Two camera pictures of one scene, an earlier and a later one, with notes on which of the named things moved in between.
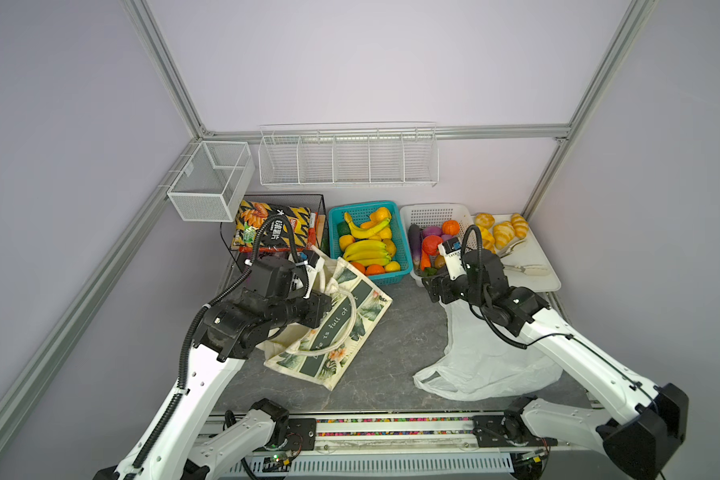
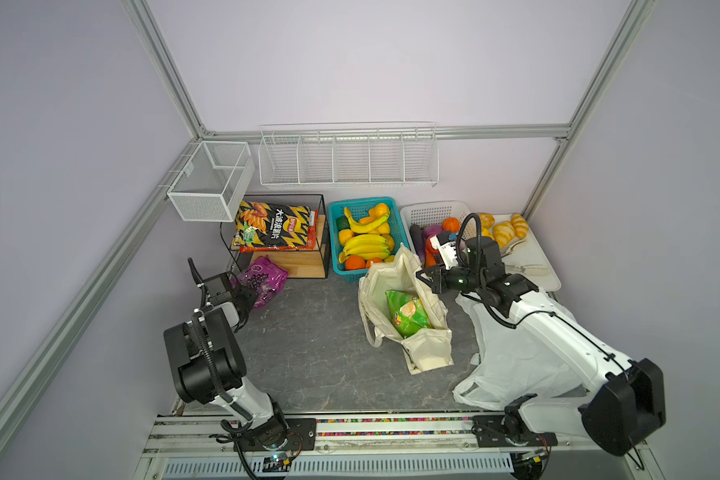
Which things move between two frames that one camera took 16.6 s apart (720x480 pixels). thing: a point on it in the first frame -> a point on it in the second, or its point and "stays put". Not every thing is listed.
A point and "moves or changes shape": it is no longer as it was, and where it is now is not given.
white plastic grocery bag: (483, 361) moves or changes shape
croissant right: (520, 225) stays put
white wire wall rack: (350, 154) stays put
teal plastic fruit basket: (371, 236) stays put
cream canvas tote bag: (322, 355) -> (397, 300)
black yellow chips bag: (276, 236) stays put
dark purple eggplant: (415, 242) stays put
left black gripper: (317, 303) -> (250, 295)
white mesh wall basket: (215, 184) stays put
